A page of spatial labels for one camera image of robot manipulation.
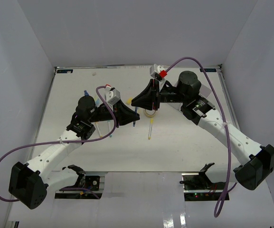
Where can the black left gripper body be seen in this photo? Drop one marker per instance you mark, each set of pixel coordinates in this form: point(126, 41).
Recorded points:
point(103, 114)

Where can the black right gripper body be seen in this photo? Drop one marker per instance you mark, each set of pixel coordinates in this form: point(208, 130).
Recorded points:
point(170, 94)

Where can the blue pen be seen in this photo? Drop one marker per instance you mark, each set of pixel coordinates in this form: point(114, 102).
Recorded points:
point(136, 114)

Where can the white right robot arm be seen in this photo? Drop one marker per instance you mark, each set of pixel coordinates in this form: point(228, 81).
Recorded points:
point(256, 161)

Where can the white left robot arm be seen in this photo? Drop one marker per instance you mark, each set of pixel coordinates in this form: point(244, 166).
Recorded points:
point(28, 181)

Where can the teal tipped white pen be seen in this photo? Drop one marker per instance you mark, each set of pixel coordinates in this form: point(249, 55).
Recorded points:
point(109, 128)

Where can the white divided organizer box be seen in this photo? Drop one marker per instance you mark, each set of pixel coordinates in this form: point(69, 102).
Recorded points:
point(205, 91)

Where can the orange tipped white pen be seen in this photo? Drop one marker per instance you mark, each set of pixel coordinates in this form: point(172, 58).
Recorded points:
point(99, 132)

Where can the yellow tipped white pen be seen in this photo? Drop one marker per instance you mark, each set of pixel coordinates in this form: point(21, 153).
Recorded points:
point(150, 129)

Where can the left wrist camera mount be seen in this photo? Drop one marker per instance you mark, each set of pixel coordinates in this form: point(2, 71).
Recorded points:
point(112, 95)

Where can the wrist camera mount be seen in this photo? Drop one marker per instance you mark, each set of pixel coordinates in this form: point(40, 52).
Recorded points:
point(157, 72)
point(112, 95)

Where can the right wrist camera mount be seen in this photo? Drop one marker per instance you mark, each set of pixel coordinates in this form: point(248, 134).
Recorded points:
point(157, 72)

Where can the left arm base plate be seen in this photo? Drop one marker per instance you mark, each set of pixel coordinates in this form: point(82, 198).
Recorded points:
point(85, 188)

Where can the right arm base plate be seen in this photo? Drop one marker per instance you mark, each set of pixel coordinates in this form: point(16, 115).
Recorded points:
point(198, 186)

